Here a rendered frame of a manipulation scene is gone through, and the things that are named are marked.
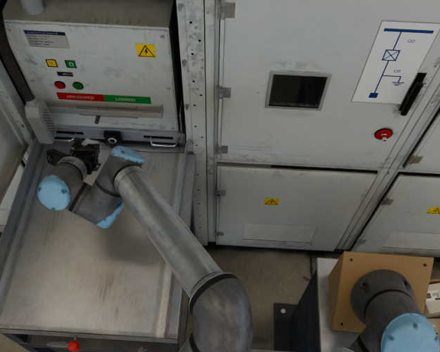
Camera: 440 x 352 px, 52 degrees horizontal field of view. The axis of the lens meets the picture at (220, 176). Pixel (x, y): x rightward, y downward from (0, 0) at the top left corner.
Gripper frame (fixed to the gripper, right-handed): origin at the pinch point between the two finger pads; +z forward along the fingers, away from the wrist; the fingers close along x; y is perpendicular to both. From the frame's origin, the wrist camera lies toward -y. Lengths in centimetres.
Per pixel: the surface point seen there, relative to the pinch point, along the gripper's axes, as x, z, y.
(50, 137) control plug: -0.9, 4.3, -14.1
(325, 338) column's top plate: -50, -31, 82
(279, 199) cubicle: -34, 30, 70
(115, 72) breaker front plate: 23.6, 2.5, 10.7
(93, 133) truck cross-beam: -3.7, 17.0, -3.3
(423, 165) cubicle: -8, 15, 120
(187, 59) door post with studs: 31.1, -6.1, 34.6
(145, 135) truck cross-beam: -3.0, 16.7, 16.5
